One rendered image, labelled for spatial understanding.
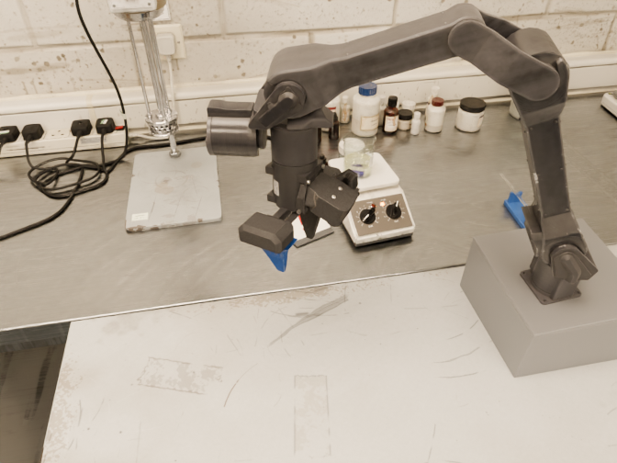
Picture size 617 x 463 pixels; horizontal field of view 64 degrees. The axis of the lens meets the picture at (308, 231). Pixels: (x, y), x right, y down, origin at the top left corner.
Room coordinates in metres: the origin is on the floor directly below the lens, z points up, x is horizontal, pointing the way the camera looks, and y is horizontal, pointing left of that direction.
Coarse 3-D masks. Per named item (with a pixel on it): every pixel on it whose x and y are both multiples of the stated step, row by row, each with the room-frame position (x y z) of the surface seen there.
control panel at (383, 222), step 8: (360, 200) 0.79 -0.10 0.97; (368, 200) 0.80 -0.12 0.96; (376, 200) 0.80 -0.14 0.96; (384, 200) 0.80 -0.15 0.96; (392, 200) 0.80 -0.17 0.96; (400, 200) 0.80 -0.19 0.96; (352, 208) 0.78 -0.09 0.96; (360, 208) 0.78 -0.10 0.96; (368, 208) 0.78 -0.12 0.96; (376, 208) 0.78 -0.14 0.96; (384, 208) 0.79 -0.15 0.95; (400, 208) 0.79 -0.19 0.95; (352, 216) 0.76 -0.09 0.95; (376, 216) 0.77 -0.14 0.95; (384, 216) 0.77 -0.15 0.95; (400, 216) 0.77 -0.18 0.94; (408, 216) 0.78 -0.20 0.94; (360, 224) 0.75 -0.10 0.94; (368, 224) 0.75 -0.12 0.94; (376, 224) 0.75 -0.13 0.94; (384, 224) 0.75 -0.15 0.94; (392, 224) 0.76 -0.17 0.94; (400, 224) 0.76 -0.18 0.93; (408, 224) 0.76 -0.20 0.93; (360, 232) 0.73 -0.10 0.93; (368, 232) 0.74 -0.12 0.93; (376, 232) 0.74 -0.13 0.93
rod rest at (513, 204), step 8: (512, 192) 0.86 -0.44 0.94; (520, 192) 0.87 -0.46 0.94; (504, 200) 0.87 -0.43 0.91; (512, 200) 0.86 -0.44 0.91; (520, 200) 0.87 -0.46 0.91; (512, 208) 0.84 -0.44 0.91; (520, 208) 0.84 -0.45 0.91; (512, 216) 0.83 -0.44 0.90; (520, 216) 0.81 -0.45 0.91; (520, 224) 0.79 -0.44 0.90
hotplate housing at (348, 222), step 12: (360, 192) 0.82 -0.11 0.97; (372, 192) 0.82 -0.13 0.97; (384, 192) 0.82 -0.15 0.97; (396, 192) 0.82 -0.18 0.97; (348, 216) 0.77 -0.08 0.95; (348, 228) 0.76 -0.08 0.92; (408, 228) 0.76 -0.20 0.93; (360, 240) 0.72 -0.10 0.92; (372, 240) 0.73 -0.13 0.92; (384, 240) 0.74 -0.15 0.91
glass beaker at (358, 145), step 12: (348, 132) 0.89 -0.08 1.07; (360, 132) 0.89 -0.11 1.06; (348, 144) 0.84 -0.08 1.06; (360, 144) 0.89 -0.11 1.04; (372, 144) 0.84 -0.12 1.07; (348, 156) 0.84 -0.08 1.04; (360, 156) 0.83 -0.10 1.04; (372, 156) 0.85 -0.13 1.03; (348, 168) 0.84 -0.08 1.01; (360, 168) 0.83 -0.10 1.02; (372, 168) 0.86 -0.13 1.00
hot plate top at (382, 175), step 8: (376, 152) 0.94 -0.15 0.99; (336, 160) 0.91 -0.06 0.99; (376, 160) 0.91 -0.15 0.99; (384, 160) 0.91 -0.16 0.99; (376, 168) 0.88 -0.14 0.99; (384, 168) 0.88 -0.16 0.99; (376, 176) 0.85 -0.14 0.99; (384, 176) 0.85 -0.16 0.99; (392, 176) 0.85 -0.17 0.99; (360, 184) 0.82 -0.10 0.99; (368, 184) 0.82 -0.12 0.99; (376, 184) 0.82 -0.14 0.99; (384, 184) 0.82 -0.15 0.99; (392, 184) 0.83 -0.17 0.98
